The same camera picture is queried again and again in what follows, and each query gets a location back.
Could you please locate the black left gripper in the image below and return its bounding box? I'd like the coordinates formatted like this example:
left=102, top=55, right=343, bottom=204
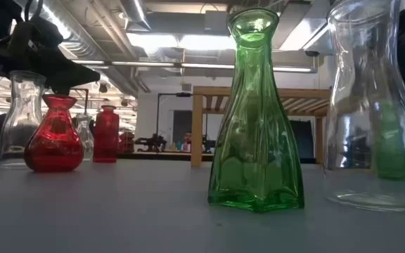
left=0, top=15, right=101, bottom=96

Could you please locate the clear glass carafe vase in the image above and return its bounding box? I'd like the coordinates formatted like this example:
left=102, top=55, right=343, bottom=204
left=0, top=70, right=48, bottom=169
left=323, top=0, right=405, bottom=213

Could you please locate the red bulbous glass vase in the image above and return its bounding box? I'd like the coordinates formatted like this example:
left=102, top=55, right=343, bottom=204
left=23, top=93, right=85, bottom=173

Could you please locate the red cylindrical glass bottle vase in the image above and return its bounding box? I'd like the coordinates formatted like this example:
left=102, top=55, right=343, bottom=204
left=92, top=105, right=120, bottom=164

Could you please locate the tall twisted green glass vase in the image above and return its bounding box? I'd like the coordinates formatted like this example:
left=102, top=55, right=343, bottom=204
left=207, top=7, right=305, bottom=214

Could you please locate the green embossed glass vase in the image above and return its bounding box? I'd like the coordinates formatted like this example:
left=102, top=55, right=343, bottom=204
left=373, top=100, right=405, bottom=181

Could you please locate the wooden slatted shelf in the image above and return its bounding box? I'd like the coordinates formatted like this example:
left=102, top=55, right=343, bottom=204
left=191, top=86, right=332, bottom=169

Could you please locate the small clear ribbed glass vase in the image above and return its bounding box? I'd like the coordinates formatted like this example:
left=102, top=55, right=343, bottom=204
left=75, top=114, right=95, bottom=162

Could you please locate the red crates stack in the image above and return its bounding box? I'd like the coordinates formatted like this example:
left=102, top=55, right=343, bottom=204
left=117, top=130, right=136, bottom=154

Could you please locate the person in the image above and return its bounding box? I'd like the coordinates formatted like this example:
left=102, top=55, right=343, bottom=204
left=182, top=131, right=193, bottom=153

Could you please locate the grey ceiling box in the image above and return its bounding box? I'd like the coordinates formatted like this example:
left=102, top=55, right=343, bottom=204
left=204, top=10, right=230, bottom=32

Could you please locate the dark curtain panel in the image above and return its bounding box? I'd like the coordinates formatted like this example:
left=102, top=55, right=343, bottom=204
left=290, top=119, right=316, bottom=159

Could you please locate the silver ventilation duct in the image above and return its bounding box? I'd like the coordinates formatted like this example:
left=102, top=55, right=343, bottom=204
left=117, top=0, right=153, bottom=31

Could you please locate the black metal stand frame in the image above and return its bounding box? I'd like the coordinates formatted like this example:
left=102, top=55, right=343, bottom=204
left=155, top=91, right=193, bottom=153

